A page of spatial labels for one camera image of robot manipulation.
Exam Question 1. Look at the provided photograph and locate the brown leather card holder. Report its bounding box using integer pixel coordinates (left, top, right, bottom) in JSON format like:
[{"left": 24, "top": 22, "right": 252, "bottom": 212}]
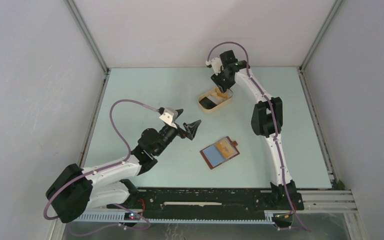
[{"left": 200, "top": 137, "right": 240, "bottom": 170}]

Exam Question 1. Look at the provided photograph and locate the orange credit card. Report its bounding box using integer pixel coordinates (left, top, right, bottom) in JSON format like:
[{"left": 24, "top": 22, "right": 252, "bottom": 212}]
[
  {"left": 215, "top": 137, "right": 239, "bottom": 160},
  {"left": 216, "top": 91, "right": 229, "bottom": 100}
]

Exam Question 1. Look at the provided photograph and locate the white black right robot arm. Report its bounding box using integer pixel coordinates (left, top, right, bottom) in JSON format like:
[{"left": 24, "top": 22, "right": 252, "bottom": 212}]
[{"left": 205, "top": 50, "right": 302, "bottom": 209}]

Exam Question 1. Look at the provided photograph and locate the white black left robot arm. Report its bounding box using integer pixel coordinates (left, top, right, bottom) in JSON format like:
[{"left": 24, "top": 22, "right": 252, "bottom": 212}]
[{"left": 43, "top": 107, "right": 202, "bottom": 223}]

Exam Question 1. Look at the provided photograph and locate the white small card stack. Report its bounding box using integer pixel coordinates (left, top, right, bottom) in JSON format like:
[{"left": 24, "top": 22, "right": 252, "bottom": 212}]
[{"left": 207, "top": 95, "right": 220, "bottom": 105}]

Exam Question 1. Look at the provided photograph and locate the beige oval tray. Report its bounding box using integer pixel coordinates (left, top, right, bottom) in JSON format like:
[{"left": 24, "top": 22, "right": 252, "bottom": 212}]
[{"left": 198, "top": 87, "right": 234, "bottom": 114}]

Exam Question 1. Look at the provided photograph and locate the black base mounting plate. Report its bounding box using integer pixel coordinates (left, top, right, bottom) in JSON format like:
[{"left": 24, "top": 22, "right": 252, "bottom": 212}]
[{"left": 121, "top": 187, "right": 304, "bottom": 221}]

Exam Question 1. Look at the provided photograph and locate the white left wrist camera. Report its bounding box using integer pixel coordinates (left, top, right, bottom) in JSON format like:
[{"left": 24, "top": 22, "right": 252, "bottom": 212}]
[{"left": 158, "top": 107, "right": 179, "bottom": 129}]

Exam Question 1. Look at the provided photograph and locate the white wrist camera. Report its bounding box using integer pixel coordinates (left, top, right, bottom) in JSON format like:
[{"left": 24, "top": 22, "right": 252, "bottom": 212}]
[
  {"left": 158, "top": 107, "right": 179, "bottom": 129},
  {"left": 205, "top": 57, "right": 223, "bottom": 75}
]

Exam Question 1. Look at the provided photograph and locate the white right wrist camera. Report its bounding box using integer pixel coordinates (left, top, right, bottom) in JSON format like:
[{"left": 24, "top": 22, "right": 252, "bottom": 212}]
[{"left": 205, "top": 57, "right": 223, "bottom": 75}]

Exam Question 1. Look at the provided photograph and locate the white cable duct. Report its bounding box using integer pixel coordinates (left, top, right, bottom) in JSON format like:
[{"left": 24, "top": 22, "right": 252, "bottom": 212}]
[{"left": 73, "top": 211, "right": 274, "bottom": 224}]

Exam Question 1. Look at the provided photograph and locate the aluminium frame rail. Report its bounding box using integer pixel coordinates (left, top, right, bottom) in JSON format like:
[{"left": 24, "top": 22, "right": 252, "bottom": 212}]
[{"left": 56, "top": 188, "right": 359, "bottom": 215}]

